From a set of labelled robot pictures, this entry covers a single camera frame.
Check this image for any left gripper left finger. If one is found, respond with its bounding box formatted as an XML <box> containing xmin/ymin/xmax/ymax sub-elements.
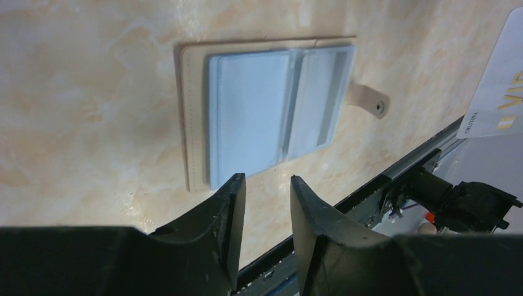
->
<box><xmin>1</xmin><ymin>173</ymin><xmax>246</xmax><ymax>295</ymax></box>

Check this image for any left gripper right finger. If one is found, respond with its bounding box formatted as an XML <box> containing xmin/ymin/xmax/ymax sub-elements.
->
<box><xmin>290</xmin><ymin>175</ymin><xmax>523</xmax><ymax>296</ymax></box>

